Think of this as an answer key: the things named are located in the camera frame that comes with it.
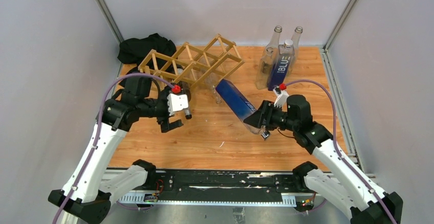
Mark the blue bottle silver cap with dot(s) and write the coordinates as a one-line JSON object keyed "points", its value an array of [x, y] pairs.
{"points": [[239, 104]]}

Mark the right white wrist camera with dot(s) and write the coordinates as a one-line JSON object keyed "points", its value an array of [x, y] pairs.
{"points": [[281, 95]]}

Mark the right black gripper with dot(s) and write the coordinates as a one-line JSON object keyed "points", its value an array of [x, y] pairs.
{"points": [[263, 118]]}

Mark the blue bottle cork stopper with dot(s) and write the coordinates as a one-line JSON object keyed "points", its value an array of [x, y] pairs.
{"points": [[281, 64]]}

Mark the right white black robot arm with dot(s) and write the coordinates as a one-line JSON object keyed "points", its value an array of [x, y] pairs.
{"points": [[339, 158]]}

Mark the wooden wine rack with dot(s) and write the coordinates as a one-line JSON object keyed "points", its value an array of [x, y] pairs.
{"points": [[206, 65]]}

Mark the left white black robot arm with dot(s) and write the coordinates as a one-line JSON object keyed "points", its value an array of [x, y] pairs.
{"points": [[98, 141]]}

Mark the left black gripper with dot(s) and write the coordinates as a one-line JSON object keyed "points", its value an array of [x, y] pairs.
{"points": [[164, 120]]}

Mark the aluminium frame rail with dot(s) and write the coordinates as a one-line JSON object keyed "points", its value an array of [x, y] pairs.
{"points": [[353, 194]]}

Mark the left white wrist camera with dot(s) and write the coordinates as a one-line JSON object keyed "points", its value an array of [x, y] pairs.
{"points": [[177, 103]]}

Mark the clear bottle black label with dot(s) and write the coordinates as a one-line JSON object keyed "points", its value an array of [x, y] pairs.
{"points": [[296, 38]]}

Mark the black cloth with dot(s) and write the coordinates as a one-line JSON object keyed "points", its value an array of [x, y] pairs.
{"points": [[134, 50]]}

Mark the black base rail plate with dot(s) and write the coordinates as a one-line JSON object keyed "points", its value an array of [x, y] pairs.
{"points": [[223, 187]]}

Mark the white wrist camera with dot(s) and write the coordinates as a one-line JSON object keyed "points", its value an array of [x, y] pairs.
{"points": [[177, 103], [281, 95]]}

